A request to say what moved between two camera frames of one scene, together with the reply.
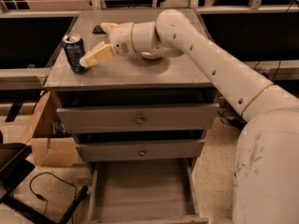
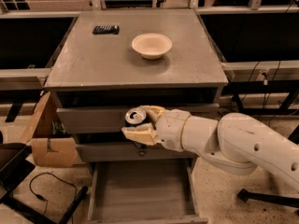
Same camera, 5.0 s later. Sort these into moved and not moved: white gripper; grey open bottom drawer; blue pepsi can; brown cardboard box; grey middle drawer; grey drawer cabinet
Moved: blue pepsi can; white gripper
Not moved: brown cardboard box; grey middle drawer; grey drawer cabinet; grey open bottom drawer
